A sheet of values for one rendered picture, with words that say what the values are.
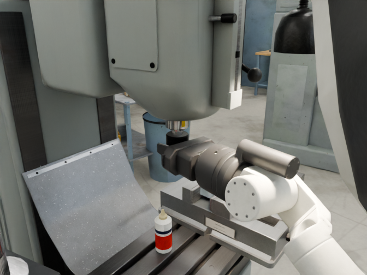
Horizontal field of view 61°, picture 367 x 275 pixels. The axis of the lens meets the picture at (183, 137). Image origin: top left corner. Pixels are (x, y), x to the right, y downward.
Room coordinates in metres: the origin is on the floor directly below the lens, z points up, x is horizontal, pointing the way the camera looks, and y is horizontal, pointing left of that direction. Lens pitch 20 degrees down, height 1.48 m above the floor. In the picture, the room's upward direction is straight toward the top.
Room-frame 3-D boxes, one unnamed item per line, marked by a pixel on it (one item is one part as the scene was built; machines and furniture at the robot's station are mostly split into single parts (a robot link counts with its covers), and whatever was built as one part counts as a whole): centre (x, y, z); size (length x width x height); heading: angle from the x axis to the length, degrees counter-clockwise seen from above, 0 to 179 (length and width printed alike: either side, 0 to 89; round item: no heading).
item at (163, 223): (0.62, 0.05, 1.02); 0.04 x 0.04 x 0.11
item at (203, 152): (0.53, -0.04, 1.23); 0.13 x 0.12 x 0.10; 128
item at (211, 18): (0.52, -0.05, 1.49); 0.06 x 0.01 x 0.01; 53
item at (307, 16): (0.49, -0.17, 1.47); 0.07 x 0.07 x 0.06
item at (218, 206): (0.70, -0.13, 1.06); 0.12 x 0.06 x 0.04; 141
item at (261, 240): (0.71, -0.11, 1.02); 0.35 x 0.15 x 0.11; 51
